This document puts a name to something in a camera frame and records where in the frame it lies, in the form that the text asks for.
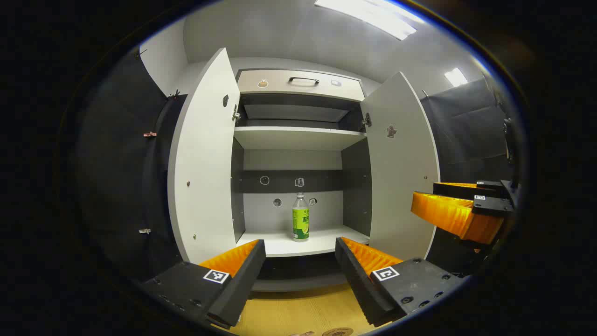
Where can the white cabinet door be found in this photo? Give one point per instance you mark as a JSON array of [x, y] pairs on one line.
[[205, 163], [403, 186]]

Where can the long ceiling light panel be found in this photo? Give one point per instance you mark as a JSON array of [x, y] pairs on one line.
[[368, 16]]

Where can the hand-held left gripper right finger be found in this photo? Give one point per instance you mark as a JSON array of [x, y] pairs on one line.
[[357, 284]]

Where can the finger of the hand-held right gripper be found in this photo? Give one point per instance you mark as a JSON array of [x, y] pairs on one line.
[[454, 190], [489, 205]]

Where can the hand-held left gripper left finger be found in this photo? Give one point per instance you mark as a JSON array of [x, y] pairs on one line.
[[245, 284]]

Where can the grey cabinet drawer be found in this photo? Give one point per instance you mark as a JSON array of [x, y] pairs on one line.
[[280, 83]]

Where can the small ceiling light panel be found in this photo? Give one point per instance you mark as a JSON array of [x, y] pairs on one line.
[[455, 77]]

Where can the black backdrop cloth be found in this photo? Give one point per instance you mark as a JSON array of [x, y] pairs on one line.
[[121, 186], [466, 140]]

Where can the grey and white cabinet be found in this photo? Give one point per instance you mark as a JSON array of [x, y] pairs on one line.
[[294, 137]]

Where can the green label plastic bottle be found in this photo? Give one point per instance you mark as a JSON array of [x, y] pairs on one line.
[[301, 219]]

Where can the metal door hinge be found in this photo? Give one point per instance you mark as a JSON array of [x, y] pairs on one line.
[[367, 120], [235, 113]]

